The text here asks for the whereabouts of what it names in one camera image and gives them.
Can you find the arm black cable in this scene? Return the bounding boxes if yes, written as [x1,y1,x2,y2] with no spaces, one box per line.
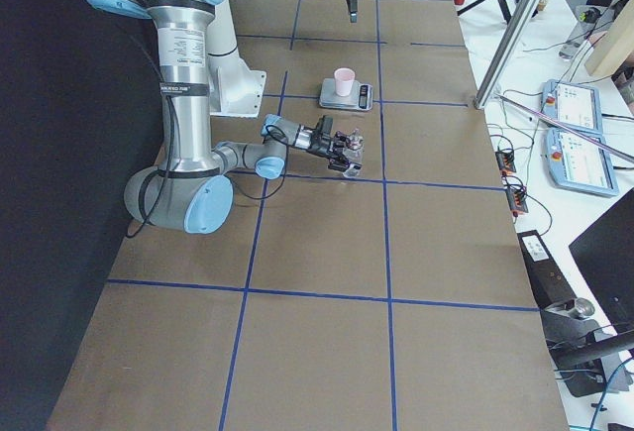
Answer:
[124,34,298,240]

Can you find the pink paper cup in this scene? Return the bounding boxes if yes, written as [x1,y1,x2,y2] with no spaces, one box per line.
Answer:
[333,67,356,97]

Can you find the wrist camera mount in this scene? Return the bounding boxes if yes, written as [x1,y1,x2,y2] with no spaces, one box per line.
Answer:
[316,115,333,137]

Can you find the teach pendant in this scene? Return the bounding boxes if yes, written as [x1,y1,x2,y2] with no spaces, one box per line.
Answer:
[541,79,603,133]
[544,128,619,197]

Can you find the near orange cable connector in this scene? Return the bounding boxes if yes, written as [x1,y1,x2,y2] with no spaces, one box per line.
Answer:
[503,177,529,218]

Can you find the near teach pendant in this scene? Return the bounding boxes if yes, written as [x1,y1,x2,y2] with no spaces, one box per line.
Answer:
[544,128,619,197]

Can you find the blue cable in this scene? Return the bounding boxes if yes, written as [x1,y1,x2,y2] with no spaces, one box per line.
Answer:
[591,356,634,431]

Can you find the silver digital kitchen scale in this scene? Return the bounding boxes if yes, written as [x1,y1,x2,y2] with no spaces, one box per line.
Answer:
[319,78,373,112]

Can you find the black clamp stand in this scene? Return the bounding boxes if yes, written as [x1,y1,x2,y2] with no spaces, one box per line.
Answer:
[540,299,633,397]

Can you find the wooden board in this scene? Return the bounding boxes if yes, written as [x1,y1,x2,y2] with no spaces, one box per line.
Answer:
[585,0,634,77]

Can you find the clear glass sauce bottle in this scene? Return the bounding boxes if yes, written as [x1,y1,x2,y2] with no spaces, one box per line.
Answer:
[343,128,364,178]

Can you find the far teach pendant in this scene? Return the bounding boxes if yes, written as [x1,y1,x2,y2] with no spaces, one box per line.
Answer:
[541,79,603,133]

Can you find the black computer monitor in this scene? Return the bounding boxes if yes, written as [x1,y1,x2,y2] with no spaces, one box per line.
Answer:
[569,191,633,331]

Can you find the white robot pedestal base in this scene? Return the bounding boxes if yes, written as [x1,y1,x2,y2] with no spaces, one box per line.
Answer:
[205,0,266,118]

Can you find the aluminium frame post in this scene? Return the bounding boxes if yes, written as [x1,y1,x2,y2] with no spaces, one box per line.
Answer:
[474,0,539,110]

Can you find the black box with label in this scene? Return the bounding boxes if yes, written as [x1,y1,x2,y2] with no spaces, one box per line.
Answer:
[517,230,577,309]

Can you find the orange cable connector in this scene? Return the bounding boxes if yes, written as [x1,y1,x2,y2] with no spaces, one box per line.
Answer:
[495,150,516,176]
[503,177,529,218]

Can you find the far orange cable connector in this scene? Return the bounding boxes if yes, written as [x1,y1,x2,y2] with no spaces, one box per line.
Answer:
[495,150,516,176]

